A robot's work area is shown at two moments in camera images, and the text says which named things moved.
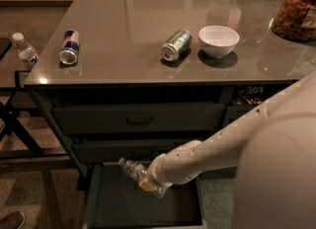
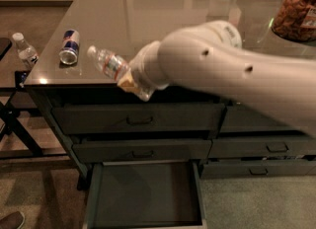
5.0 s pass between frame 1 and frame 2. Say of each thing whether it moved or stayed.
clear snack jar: stayed
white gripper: moved
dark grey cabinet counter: stayed
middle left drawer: stayed
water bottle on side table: stayed
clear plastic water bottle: moved
